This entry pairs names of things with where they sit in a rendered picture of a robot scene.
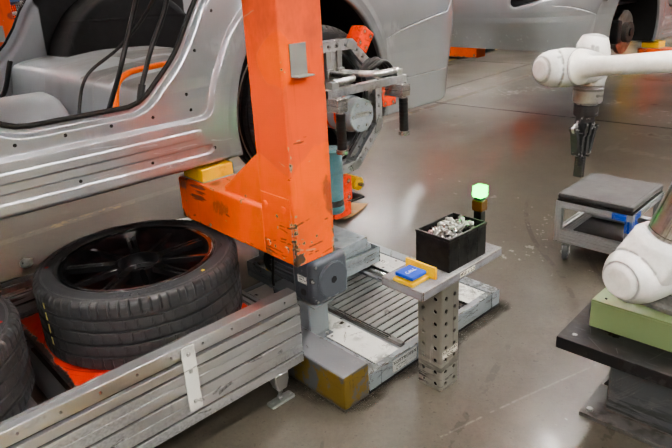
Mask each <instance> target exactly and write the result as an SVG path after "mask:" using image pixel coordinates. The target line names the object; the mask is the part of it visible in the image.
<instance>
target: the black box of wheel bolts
mask: <svg viewBox="0 0 672 448"><path fill-rule="evenodd" d="M486 225H487V222H486V221H483V220H479V219H476V218H472V217H469V216H465V215H462V214H458V213H455V212H452V213H450V214H447V215H445V216H443V217H441V218H439V219H436V220H434V221H432V222H430V223H428V224H425V225H423V226H421V227H419V228H417V229H415V232H416V260H417V261H420V262H423V263H425V264H428V265H431V266H434V267H436V268H437V269H439V270H442V271H444V272H447V273H451V272H452V271H454V270H456V269H458V268H460V267H461V266H463V265H465V264H467V263H469V262H470V261H472V260H474V259H476V258H478V257H479V256H481V255H483V254H485V247H486Z"/></svg>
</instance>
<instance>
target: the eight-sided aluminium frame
mask: <svg viewBox="0 0 672 448"><path fill-rule="evenodd" d="M322 42H323V53H325V52H329V51H330V52H336V50H342V51H343V52H344V54H345V55H346V56H347V57H348V58H349V59H350V61H351V62H352V63H353V64H354V65H355V66H356V68H357V69H358V70H359V69H360V67H361V66H362V64H363V62H364V61H365V60H366V59H367V58H369V57H368V56H367V55H366V54H365V53H364V51H363V50H362V49H361V48H360V47H359V46H357V42H356V41H355V40H354V39H353V38H337V39H331V40H324V41H322ZM365 98H366V99H367V100H369V101H370V103H371V104H372V107H373V119H372V122H371V124H370V126H369V127H368V129H366V130H365V131H363V132H360V134H359V136H358V137H357V139H356V141H355V143H354V145H353V146H352V148H351V150H350V152H349V154H348V155H347V157H346V158H345V159H343V160H342V162H343V174H346V173H349V172H352V171H355V170H357V169H359V167H360V166H361V165H362V162H363V160H364V158H365V156H366V155H367V153H368V151H369V149H370V147H371V146H372V144H373V142H374V140H375V138H376V137H377V135H378V133H379V131H381V127H382V126H383V118H382V87H381V88H377V89H373V90H368V91H365Z"/></svg>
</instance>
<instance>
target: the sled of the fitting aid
mask: <svg viewBox="0 0 672 448"><path fill-rule="evenodd" d="M246 261H247V270H248V275H249V276H251V277H253V278H255V279H256V280H258V281H260V282H262V283H264V284H266V285H268V286H269V285H270V284H272V273H271V272H270V271H268V270H267V268H266V267H265V264H264V259H263V257H261V256H259V255H258V256H256V257H253V258H251V259H249V260H246ZM379 261H380V246H378V245H375V244H372V243H370V242H367V246H365V247H363V248H360V249H358V250H356V251H354V252H352V253H350V254H348V255H346V266H347V277H349V276H351V275H353V274H355V273H357V272H359V271H361V270H363V269H365V268H367V267H369V266H371V265H373V264H375V263H377V262H379ZM281 279H284V278H282V277H279V276H277V275H276V274H274V281H275V282H277V281H279V280H281Z"/></svg>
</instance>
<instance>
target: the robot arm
mask: <svg viewBox="0 0 672 448"><path fill-rule="evenodd" d="M532 72H533V76H534V79H535V80H536V81H537V82H538V83H539V84H541V85H543V86H546V87H560V88H564V87H571V86H573V96H572V101H573V102H574V108H573V115H574V116H576V119H575V122H574V124H575V125H574V126H573V127H569V132H570V142H571V155H572V156H575V161H574V170H573V176H575V177H579V178H582V177H584V170H585V161H586V156H587V157H589V154H590V153H591V150H592V146H593V142H594V138H595V134H596V131H597V128H598V126H599V124H596V123H595V119H594V117H597V116H598V114H599V106H600V105H599V104H600V103H602V101H603V93H604V88H605V87H604V86H605V81H606V79H607V77H608V76H609V75H629V74H656V73H672V50H669V51H658V52H647V53H635V54H624V55H611V49H610V42H609V38H608V37H607V36H605V35H602V34H597V33H592V34H584V35H582V36H581V38H580V39H579V41H578V43H577V44H576V48H561V49H555V50H549V51H546V52H544V53H542V54H541V55H539V56H538V57H537V58H536V59H535V61H534V64H533V68H532ZM588 153H589V154H588ZM602 279H603V282H604V284H605V286H606V288H607V289H608V291H609V292H610V293H611V294H613V295H614V296H615V297H617V298H619V299H621V300H622V301H624V302H628V303H633V304H640V305H644V306H646V307H649V308H652V309H654V310H657V311H659V312H662V313H664V314H667V315H670V316H672V183H671V185H670V186H669V188H668V190H667V192H666V194H665V195H664V197H663V199H662V201H661V202H660V204H659V206H658V208H657V210H656V211H655V213H654V215H653V217H652V218H651V220H650V221H646V222H643V223H640V224H637V225H636V226H635V227H634V228H633V229H632V231H631V232H630V233H629V234H628V236H627V237H626V238H625V239H624V240H623V242H622V243H621V244H620V245H619V246H618V247H617V248H616V250H615V251H614V252H613V253H611V254H610V255H609V256H608V258H607V259H606V261H605V264H604V267H603V270H602Z"/></svg>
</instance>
